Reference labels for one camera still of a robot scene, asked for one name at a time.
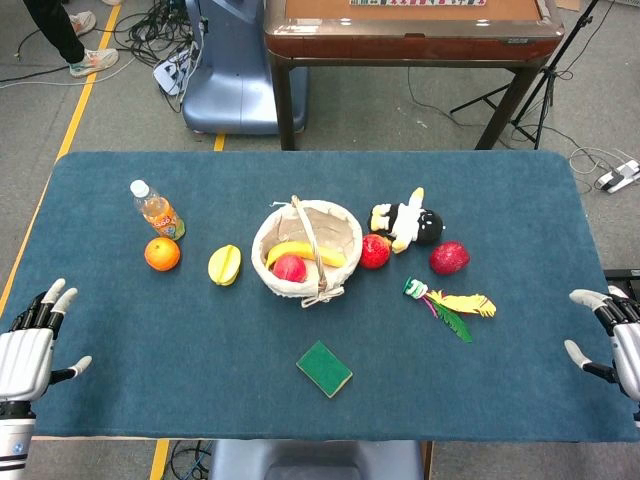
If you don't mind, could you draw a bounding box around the grey blue robot torso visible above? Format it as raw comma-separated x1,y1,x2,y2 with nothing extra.
208,439,425,480

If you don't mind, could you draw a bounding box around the oval dark red fruit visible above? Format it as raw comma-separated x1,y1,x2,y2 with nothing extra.
429,241,471,276

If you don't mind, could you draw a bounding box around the yellow starfruit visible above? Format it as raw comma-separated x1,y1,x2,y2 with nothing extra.
207,244,242,287

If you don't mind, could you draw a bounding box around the brown mahjong table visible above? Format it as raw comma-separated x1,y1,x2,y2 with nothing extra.
263,0,566,151

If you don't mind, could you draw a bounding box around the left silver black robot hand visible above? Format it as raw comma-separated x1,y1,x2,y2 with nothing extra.
0,278,93,404

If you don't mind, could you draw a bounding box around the green yellow sponge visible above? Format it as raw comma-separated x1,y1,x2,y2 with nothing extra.
295,340,354,400

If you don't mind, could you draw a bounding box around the white floor cable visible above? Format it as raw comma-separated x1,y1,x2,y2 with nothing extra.
568,146,640,176

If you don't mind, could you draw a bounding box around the black cable bundle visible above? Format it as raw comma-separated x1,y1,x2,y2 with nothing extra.
113,0,201,66

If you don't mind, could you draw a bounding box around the white power strip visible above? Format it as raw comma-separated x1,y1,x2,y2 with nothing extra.
152,47,199,96
594,159,640,194

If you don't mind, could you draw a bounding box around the feather shuttlecock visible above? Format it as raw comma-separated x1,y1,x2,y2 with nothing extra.
402,276,498,344

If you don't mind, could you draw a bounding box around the blue table mat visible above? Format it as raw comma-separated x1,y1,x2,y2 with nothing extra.
9,151,640,444

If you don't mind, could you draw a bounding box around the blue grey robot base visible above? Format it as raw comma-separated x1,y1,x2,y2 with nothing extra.
182,0,309,135

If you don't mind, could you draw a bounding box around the white sneaker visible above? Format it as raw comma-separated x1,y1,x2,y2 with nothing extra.
68,48,120,79
69,10,97,37

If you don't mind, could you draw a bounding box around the wicker basket with cloth liner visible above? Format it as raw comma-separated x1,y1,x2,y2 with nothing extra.
251,194,364,309

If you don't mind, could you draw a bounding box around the black tripod stand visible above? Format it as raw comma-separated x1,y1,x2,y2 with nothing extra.
449,0,601,150

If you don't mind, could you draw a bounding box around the round red fruit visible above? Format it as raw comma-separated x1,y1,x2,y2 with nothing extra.
359,233,393,270

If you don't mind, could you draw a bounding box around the red apple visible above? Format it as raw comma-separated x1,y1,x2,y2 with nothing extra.
272,254,308,284

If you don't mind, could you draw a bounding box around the black trouser leg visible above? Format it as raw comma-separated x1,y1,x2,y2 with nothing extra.
22,0,86,65

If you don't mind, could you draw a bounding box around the orange juice plastic bottle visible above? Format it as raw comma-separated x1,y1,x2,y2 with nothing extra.
129,179,186,241

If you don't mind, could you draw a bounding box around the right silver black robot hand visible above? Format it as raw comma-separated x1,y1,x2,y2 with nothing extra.
563,285,640,404

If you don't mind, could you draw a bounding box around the black white plush toy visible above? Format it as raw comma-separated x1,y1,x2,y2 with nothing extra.
367,187,446,255

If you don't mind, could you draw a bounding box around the face-up mahjong tile row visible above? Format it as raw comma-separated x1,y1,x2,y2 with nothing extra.
348,0,487,8

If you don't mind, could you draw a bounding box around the yellow banana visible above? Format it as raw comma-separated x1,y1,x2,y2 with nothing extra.
264,241,348,271

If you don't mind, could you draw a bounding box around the orange fruit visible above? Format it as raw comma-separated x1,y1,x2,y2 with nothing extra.
144,236,182,273

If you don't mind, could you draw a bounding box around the thin black floor cable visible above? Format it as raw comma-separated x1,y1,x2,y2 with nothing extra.
407,67,501,136

